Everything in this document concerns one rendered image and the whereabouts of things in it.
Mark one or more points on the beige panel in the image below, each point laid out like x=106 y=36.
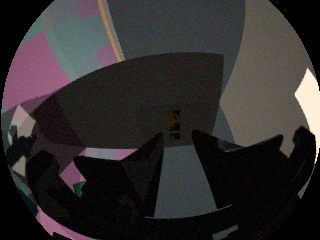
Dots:
x=126 y=104

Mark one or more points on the dark green flat square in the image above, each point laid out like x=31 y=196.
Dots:
x=78 y=187

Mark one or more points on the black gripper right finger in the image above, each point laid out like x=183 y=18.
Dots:
x=227 y=165

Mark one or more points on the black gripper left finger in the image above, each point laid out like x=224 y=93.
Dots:
x=139 y=173

